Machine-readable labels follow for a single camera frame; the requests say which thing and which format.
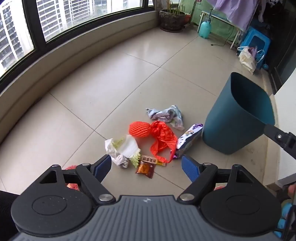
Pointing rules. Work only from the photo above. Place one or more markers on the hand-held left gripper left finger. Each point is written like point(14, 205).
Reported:
point(104, 163)

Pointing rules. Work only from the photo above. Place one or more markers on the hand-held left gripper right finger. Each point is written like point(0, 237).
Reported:
point(189, 166)

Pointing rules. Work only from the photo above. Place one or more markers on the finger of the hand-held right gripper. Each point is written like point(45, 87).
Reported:
point(279, 138)

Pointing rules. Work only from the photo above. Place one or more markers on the white tissue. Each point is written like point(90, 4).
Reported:
point(121, 161)

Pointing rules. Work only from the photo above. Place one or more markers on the purple white snack packet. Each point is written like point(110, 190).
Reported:
point(187, 139)

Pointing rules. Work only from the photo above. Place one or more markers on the napa cabbage leaf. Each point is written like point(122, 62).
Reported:
point(128, 146)

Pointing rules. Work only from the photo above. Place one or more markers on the brown orange snack packet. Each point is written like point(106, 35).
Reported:
point(145, 170)

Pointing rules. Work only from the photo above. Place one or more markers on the orange plastic bag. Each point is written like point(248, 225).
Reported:
point(161, 134)

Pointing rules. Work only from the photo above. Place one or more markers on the orange foam fruit net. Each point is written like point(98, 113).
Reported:
point(140, 129)
point(71, 186)

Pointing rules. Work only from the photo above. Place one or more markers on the teal plastic trash bin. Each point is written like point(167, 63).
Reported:
point(226, 120)

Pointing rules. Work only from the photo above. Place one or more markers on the silver wrapper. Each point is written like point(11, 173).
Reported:
point(171, 113)

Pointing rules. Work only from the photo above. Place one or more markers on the small blue ball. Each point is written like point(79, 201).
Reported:
point(266, 66)

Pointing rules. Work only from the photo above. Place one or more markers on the blue soft item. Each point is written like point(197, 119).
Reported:
point(285, 212)

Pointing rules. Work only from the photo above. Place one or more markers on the white tote bag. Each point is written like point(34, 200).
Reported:
point(246, 59)

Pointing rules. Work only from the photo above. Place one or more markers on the blue plastic stool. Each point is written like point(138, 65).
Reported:
point(252, 34)

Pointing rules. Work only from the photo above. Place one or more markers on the person's dark trouser leg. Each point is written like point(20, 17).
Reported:
point(7, 208)

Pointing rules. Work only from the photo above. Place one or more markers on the white metal stand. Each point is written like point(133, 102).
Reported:
point(235, 38)

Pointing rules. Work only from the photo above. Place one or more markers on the teal spray bottle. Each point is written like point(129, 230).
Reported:
point(205, 29)

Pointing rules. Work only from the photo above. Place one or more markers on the purple hanging cloth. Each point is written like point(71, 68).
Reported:
point(233, 11)

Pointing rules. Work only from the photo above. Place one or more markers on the large patterned plant pot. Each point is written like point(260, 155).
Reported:
point(172, 22)

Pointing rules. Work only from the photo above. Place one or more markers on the small red plant pot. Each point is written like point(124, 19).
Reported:
point(187, 18)

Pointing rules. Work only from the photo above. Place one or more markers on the black sliding door frame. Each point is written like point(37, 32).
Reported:
point(282, 46)

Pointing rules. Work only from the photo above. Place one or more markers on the black window frame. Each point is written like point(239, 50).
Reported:
point(37, 34)

